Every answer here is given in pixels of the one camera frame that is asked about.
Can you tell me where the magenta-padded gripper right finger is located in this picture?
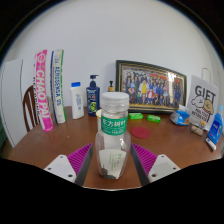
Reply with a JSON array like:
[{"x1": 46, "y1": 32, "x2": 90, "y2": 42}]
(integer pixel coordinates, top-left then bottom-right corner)
[{"x1": 130, "y1": 143, "x2": 182, "y2": 186}]

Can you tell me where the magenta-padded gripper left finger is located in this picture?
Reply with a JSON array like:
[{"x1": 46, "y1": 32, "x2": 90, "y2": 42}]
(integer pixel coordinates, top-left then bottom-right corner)
[{"x1": 43, "y1": 143, "x2": 95, "y2": 186}]

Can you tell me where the clear green-labelled drink bottle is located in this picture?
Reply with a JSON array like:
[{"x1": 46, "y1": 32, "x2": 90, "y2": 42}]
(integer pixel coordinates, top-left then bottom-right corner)
[{"x1": 94, "y1": 91, "x2": 132, "y2": 180}]

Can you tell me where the flat round red coaster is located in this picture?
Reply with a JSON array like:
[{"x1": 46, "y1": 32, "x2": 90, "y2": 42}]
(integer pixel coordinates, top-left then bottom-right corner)
[{"x1": 130, "y1": 126, "x2": 151, "y2": 140}]

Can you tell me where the small printed card pack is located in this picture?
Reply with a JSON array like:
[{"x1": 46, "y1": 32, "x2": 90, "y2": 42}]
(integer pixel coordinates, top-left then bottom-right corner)
[{"x1": 190, "y1": 124, "x2": 204, "y2": 137}]

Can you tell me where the blue tissue pack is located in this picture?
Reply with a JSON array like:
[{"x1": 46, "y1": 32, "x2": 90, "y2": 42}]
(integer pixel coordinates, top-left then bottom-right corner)
[{"x1": 169, "y1": 104, "x2": 191, "y2": 127}]

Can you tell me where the dark wooden chair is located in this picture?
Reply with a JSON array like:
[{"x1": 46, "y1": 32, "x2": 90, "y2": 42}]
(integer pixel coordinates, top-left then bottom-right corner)
[{"x1": 22, "y1": 84, "x2": 41, "y2": 133}]

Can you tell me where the blue detergent bottle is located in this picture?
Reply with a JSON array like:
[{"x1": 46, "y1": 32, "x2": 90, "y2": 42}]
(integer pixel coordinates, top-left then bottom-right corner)
[{"x1": 207, "y1": 104, "x2": 224, "y2": 145}]

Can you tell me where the white blue-capped lotion bottle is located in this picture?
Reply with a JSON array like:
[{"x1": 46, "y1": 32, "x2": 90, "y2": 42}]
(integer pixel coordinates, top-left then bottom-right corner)
[{"x1": 70, "y1": 81, "x2": 86, "y2": 120}]

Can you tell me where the dark blue pump bottle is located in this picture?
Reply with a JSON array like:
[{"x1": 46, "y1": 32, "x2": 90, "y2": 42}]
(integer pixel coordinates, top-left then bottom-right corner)
[{"x1": 85, "y1": 74, "x2": 101, "y2": 118}]

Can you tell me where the pink shuttlecock tube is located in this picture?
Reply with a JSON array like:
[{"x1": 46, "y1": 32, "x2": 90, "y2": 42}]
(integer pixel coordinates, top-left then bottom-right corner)
[{"x1": 33, "y1": 49, "x2": 54, "y2": 133}]

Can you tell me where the green white shuttlecock tube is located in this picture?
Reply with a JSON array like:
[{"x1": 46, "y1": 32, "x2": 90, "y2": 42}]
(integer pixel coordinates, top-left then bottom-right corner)
[{"x1": 49, "y1": 49, "x2": 67, "y2": 125}]

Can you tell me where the white printed paper gift bag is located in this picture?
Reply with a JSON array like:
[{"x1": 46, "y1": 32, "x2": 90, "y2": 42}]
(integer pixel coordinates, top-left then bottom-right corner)
[{"x1": 186, "y1": 68, "x2": 220, "y2": 132}]

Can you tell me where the white cabinet panel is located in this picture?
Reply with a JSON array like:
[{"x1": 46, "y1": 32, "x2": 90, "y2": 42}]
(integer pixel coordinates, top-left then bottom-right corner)
[{"x1": 0, "y1": 59, "x2": 25, "y2": 148}]

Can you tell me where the framed group picture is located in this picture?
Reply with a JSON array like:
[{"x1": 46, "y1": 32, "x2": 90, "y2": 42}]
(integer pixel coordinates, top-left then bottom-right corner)
[{"x1": 115, "y1": 59, "x2": 188, "y2": 115}]

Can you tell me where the brown yellow-labelled pump bottle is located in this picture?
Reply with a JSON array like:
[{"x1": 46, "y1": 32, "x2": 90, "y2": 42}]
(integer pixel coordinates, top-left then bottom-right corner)
[{"x1": 107, "y1": 80, "x2": 116, "y2": 93}]

